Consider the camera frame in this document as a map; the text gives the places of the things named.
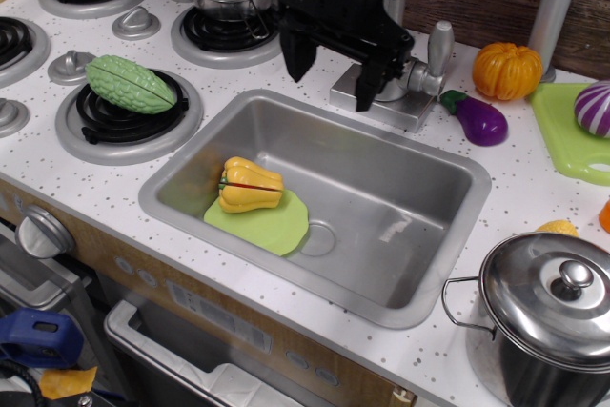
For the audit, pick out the yellow toy lemon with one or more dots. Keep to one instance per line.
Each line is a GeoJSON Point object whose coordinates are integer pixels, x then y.
{"type": "Point", "coordinates": [559, 227]}

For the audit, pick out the silver toy faucet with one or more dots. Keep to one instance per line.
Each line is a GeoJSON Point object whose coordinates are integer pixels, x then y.
{"type": "Point", "coordinates": [396, 105]}

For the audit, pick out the silver oven door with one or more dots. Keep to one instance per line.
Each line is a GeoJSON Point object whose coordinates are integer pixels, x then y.
{"type": "Point", "coordinates": [27, 282]}

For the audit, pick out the green plastic cutting board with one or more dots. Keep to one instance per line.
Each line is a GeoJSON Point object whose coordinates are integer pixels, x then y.
{"type": "Point", "coordinates": [575, 152]}

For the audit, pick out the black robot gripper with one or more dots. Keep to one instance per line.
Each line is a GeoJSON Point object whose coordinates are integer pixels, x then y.
{"type": "Point", "coordinates": [355, 28]}

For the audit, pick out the light green plastic plate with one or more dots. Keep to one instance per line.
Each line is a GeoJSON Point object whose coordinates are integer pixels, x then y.
{"type": "Point", "coordinates": [279, 230]}

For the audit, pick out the back right stove burner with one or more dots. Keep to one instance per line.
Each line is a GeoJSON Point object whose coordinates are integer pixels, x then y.
{"type": "Point", "coordinates": [225, 45]}

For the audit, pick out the purple striped toy onion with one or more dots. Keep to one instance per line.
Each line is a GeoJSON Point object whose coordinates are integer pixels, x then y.
{"type": "Point", "coordinates": [591, 109]}

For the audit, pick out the silver faucet lever handle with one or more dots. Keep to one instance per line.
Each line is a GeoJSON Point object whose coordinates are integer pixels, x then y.
{"type": "Point", "coordinates": [429, 77]}

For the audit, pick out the silver dishwasher door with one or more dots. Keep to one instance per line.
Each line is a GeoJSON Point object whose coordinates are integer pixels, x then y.
{"type": "Point", "coordinates": [178, 365]}

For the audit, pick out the front left stove burner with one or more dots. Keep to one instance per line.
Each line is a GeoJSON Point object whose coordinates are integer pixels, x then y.
{"type": "Point", "coordinates": [24, 49]}

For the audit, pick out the front right stove burner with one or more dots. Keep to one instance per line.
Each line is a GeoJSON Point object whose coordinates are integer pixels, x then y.
{"type": "Point", "coordinates": [94, 130]}

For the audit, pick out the yellow toy bell pepper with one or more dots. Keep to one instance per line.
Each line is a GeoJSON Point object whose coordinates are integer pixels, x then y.
{"type": "Point", "coordinates": [244, 186]}

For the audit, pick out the purple toy eggplant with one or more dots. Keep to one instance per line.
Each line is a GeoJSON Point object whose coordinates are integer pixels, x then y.
{"type": "Point", "coordinates": [482, 124]}

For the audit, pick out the grey support pole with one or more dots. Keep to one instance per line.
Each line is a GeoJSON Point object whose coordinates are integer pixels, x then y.
{"type": "Point", "coordinates": [545, 33]}

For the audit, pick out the orange toy pumpkin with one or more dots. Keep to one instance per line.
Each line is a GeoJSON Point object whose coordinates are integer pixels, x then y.
{"type": "Point", "coordinates": [506, 71]}

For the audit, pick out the yellow tape piece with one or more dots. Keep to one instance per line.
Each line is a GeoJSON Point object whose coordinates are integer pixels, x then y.
{"type": "Point", "coordinates": [60, 383]}

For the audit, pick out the stainless steel sink basin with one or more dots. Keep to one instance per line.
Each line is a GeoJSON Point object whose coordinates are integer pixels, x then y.
{"type": "Point", "coordinates": [387, 217]}

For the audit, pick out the silver oven dial knob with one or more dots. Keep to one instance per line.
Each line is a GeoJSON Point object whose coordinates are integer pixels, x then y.
{"type": "Point", "coordinates": [41, 235]}

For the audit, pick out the green toy bitter gourd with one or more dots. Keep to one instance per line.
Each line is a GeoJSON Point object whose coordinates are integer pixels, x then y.
{"type": "Point", "coordinates": [128, 85]}

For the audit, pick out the large steel pot with lid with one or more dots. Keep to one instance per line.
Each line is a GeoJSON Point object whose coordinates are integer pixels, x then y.
{"type": "Point", "coordinates": [538, 334]}

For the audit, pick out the orange toy piece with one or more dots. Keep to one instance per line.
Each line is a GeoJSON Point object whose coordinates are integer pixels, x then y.
{"type": "Point", "coordinates": [604, 217]}

